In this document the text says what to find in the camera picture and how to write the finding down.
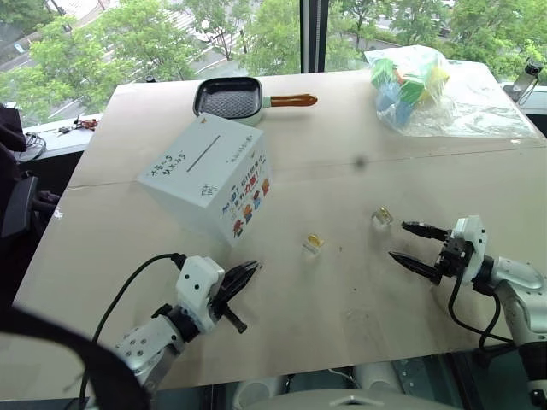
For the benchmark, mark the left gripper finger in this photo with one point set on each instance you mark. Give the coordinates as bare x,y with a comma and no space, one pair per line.
245,270
241,287

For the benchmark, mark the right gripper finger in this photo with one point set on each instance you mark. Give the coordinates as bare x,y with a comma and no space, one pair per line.
427,230
416,265

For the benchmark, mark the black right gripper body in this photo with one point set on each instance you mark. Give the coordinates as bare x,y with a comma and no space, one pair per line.
454,256

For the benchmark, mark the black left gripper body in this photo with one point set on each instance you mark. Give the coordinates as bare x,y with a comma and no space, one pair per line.
222,299

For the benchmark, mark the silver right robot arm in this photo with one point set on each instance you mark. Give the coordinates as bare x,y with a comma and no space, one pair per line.
519,290

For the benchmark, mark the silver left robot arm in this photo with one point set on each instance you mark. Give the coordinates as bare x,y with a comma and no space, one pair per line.
147,341

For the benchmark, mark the white cardboard box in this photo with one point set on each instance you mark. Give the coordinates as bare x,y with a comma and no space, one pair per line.
205,175

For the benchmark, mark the black curved band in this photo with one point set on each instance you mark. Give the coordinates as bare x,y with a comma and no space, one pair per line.
107,367

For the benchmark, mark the plastic bag of coloured blocks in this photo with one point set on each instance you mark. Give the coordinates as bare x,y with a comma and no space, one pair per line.
419,91

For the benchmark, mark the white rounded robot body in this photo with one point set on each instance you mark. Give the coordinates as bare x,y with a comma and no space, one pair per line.
329,403

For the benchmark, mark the grey webcam on stand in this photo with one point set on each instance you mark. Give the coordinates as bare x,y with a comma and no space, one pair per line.
527,79

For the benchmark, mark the small red drone parts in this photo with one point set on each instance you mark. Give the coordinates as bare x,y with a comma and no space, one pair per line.
83,125

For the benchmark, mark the black chair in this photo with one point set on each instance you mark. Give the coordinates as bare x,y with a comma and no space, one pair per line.
17,205

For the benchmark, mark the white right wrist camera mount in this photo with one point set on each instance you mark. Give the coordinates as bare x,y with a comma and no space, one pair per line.
472,239

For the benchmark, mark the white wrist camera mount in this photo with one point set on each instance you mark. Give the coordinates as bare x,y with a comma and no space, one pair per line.
196,282
472,239

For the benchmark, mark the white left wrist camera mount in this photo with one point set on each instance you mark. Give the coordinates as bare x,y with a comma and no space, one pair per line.
196,282

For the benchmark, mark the black window frame post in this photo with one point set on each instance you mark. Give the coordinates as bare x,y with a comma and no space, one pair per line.
313,34

